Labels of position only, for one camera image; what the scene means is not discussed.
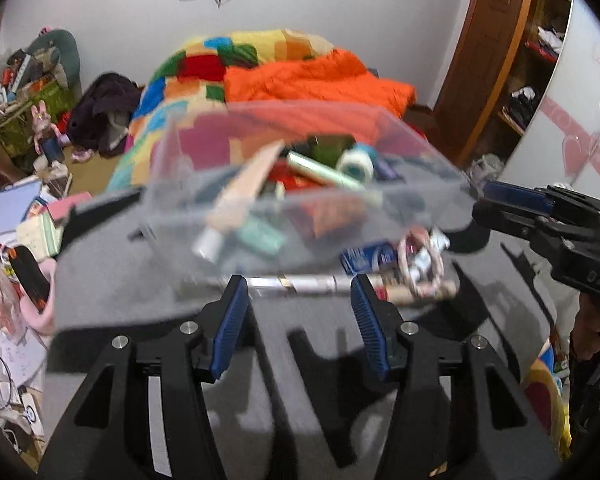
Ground dark clothes pile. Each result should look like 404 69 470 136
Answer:
67 72 143 158

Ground green storage basket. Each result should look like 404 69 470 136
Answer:
0 80 76 158

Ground cream book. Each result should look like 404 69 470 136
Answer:
15 212 63 256

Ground person's right hand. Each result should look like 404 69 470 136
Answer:
570 292 600 361

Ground blue toothpaste box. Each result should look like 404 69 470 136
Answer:
340 242 398 276

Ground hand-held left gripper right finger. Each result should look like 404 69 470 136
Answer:
349 274 563 480

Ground pink and white cable coil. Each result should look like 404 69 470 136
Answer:
397 227 451 296

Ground wooden wardrobe shelves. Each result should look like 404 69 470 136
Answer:
457 0 576 166

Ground pink rabbit figure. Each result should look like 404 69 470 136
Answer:
30 101 66 163

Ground black and orange device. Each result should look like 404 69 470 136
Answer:
7 246 51 301

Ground white bag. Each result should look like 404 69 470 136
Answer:
467 154 503 186

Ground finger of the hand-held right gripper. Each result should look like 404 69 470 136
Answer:
472 199 561 247
482 181 600 216

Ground white power strip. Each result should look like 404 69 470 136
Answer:
0 390 43 436

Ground pale green stick tube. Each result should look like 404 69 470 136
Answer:
286 151 383 206

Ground peach cosmetic tube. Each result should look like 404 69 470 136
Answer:
205 140 286 233

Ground orange puffer jacket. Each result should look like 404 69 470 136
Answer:
223 50 416 121

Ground blue book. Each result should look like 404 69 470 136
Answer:
0 180 43 241

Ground grey and black blanket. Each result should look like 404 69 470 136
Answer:
45 185 576 480

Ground clear plastic storage bin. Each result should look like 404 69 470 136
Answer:
140 100 476 293

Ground silver white tube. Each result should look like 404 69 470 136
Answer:
245 274 353 295

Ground dark green bottle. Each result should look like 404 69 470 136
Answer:
305 134 356 161

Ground colourful bed sheet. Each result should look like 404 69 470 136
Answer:
522 340 573 461

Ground wooden door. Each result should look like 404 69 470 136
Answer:
432 0 531 161

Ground white wardrobe sliding door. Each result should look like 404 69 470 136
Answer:
500 0 600 196

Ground pink handheld device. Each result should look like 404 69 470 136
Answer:
20 260 58 333

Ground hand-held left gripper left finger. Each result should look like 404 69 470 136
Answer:
37 274 253 480

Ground pink book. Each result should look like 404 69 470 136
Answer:
45 191 93 223

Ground teal round jar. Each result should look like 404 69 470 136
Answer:
336 144 378 181

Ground beige cosmetic stick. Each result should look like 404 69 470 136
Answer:
375 280 458 306

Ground colourful patchwork quilt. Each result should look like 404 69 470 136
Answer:
112 29 341 191

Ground mint tube with white cap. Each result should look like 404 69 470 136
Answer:
192 220 286 261

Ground grey-green neck pillow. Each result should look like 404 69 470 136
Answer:
27 29 81 91

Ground red foil pouch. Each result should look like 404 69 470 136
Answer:
267 172 371 241

